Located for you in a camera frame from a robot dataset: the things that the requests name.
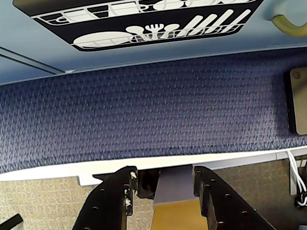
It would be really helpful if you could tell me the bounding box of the white cable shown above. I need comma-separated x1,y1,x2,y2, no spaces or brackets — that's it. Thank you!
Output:
286,150,307,207

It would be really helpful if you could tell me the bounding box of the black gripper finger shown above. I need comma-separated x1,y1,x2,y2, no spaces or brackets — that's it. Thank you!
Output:
193,164,276,230
74,165,139,230

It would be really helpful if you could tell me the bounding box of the light blue toy kitchen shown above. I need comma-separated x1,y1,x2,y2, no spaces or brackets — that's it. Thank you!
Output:
0,0,307,86

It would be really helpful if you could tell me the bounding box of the black flat bar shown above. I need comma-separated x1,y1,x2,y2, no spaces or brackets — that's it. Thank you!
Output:
0,214,24,230

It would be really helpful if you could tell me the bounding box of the yellow block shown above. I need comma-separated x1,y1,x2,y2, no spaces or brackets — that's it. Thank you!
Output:
151,167,209,230

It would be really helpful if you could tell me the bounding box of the blue textured floor mat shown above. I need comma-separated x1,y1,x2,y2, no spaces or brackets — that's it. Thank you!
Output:
0,46,307,174

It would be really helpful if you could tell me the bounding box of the curved gold kitchen handle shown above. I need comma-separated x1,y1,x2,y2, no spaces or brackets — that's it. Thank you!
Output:
272,14,307,38

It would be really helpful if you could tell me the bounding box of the beige board with hole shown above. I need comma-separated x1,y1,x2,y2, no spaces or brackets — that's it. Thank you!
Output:
284,68,307,136

